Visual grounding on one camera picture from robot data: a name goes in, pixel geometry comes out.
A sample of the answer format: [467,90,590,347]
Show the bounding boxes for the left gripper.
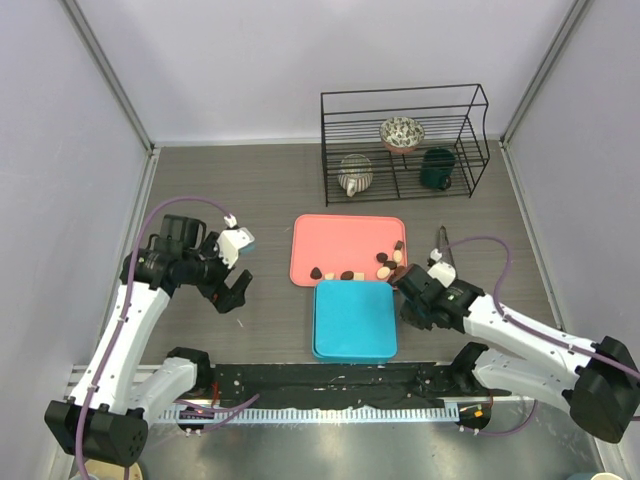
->
[182,232,251,312]

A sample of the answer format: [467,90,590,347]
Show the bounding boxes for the stainless steel tongs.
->
[428,225,456,268]

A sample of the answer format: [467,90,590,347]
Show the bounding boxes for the blue tin lid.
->
[312,280,398,354]

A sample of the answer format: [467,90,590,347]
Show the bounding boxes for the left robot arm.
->
[44,215,255,467]

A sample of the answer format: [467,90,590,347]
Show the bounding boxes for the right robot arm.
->
[390,263,639,444]

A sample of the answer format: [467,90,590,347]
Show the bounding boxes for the dark ridged chocolate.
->
[310,267,323,280]

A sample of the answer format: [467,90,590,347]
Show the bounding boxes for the blue chocolate tin box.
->
[311,345,398,364]

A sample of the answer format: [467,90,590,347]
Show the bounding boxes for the pink tray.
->
[289,214,407,287]

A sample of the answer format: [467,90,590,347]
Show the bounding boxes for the dark green mug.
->
[419,148,456,191]

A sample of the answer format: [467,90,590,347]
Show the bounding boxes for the striped ceramic cup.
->
[337,154,374,198]

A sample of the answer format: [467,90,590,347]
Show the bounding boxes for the patterned ceramic bowl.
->
[379,116,425,154]

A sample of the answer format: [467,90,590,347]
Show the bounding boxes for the beige plate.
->
[128,463,144,480]

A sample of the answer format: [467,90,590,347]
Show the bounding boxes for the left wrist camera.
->
[217,214,255,270]

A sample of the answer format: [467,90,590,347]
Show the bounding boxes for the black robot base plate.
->
[196,362,493,410]

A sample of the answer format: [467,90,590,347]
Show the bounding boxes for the white cable duct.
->
[156,403,459,426]

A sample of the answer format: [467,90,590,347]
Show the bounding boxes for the black wire rack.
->
[320,83,491,204]

